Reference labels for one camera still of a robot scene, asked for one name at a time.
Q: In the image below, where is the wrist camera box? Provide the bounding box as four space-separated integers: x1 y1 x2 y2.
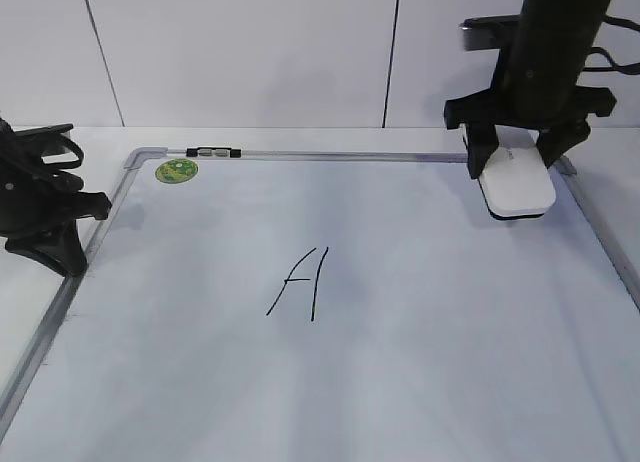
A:
459 15 520 52
15 123 74 156

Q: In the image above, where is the black right cable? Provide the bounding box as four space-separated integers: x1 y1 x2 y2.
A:
582 16 640 77

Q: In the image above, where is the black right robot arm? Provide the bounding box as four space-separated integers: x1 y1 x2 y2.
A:
444 0 616 179

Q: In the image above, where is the black left cable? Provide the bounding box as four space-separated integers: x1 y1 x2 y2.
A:
0 114 85 176

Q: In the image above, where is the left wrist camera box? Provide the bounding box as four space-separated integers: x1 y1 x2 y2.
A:
15 123 74 156

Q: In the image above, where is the white board eraser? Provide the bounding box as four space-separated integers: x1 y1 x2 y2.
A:
473 126 556 220

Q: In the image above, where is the black hanging clip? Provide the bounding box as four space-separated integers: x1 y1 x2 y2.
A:
185 147 242 159

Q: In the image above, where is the white board with grey frame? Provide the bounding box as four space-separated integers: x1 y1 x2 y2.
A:
1 160 639 461

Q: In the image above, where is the round green sticker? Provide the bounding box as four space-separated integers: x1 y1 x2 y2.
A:
155 158 199 185

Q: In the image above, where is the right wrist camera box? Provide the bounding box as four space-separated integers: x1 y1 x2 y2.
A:
459 15 520 52

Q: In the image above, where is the black cable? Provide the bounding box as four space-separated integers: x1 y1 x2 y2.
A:
0 114 85 176
582 16 640 77

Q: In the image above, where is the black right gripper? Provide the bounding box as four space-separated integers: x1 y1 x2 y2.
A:
443 14 616 179

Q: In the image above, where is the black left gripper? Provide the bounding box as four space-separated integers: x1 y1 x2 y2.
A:
1 158 112 276

